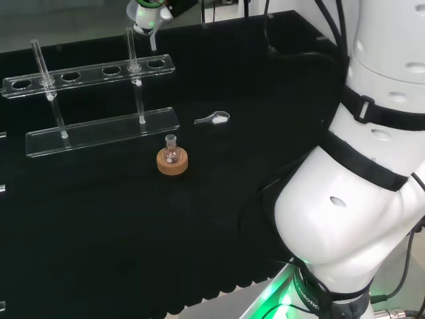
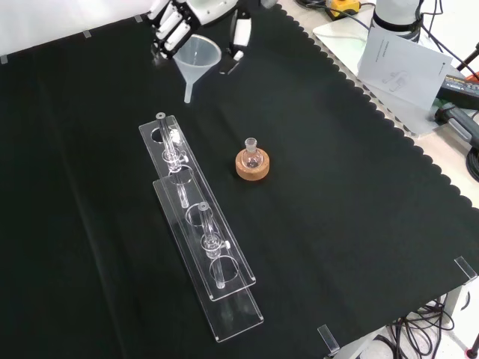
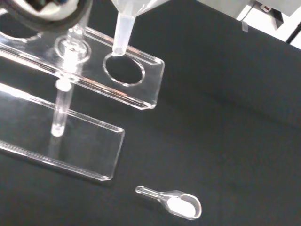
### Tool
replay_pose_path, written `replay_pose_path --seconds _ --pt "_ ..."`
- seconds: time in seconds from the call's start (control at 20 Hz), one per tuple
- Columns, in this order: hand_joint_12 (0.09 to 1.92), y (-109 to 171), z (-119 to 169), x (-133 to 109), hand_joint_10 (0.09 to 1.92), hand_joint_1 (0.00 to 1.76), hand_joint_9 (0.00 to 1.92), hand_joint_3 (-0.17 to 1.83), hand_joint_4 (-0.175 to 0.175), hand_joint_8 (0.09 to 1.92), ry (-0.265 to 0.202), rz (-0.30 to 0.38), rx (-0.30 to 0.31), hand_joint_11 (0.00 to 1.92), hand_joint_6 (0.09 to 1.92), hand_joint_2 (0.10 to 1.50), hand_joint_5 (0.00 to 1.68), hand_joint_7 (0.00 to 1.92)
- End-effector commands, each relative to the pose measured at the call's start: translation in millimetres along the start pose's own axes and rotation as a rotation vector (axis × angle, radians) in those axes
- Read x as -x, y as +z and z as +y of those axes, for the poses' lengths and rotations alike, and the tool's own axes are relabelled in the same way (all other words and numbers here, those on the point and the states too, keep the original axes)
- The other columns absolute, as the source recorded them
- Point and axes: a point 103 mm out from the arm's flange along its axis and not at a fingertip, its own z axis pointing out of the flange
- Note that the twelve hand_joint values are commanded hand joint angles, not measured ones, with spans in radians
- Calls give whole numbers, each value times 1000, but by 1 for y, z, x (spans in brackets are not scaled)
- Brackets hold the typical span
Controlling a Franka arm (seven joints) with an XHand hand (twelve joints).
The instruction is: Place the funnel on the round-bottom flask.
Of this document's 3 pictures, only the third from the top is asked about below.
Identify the clear acrylic funnel stand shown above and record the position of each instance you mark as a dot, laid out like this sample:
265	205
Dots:
77	94

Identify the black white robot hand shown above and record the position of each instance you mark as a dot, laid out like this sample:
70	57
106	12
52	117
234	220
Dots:
44	11

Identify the clear glass weighing funnel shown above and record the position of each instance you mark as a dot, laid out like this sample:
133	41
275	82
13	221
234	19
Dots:
178	203

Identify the black bench cloth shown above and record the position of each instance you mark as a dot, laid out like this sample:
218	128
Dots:
211	117

